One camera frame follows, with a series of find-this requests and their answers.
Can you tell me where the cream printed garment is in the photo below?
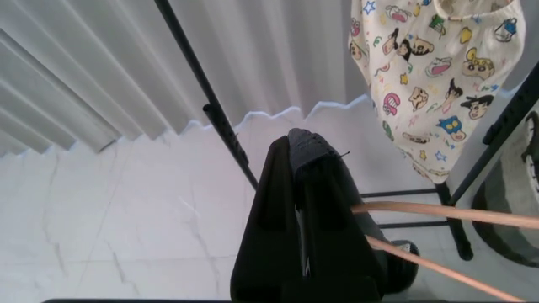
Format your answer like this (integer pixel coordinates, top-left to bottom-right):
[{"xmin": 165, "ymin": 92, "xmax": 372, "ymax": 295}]
[{"xmin": 347, "ymin": 0, "xmax": 527, "ymax": 185}]

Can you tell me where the white laundry basket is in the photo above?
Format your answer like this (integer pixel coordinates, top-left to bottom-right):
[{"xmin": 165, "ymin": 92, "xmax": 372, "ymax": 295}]
[{"xmin": 470, "ymin": 109, "xmax": 539, "ymax": 269}]

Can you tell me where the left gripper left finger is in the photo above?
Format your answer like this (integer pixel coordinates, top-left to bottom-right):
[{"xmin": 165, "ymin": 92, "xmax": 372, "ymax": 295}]
[{"xmin": 230, "ymin": 134, "xmax": 303, "ymax": 303}]

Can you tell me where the pink clothes hanger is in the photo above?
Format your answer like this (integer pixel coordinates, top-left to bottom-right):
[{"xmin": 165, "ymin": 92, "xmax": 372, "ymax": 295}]
[{"xmin": 351, "ymin": 200, "xmax": 539, "ymax": 303}]

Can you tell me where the black clothes rack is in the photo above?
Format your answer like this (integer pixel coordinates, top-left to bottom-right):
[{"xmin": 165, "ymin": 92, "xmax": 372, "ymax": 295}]
[{"xmin": 153, "ymin": 0, "xmax": 539, "ymax": 262}]

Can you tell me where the dark grey garment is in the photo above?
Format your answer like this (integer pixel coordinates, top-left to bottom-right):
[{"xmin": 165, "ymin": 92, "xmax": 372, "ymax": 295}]
[{"xmin": 287, "ymin": 127, "xmax": 421, "ymax": 295}]

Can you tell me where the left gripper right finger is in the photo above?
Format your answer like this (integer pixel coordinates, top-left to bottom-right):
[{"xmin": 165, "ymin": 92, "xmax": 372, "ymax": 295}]
[{"xmin": 299, "ymin": 162, "xmax": 387, "ymax": 303}]

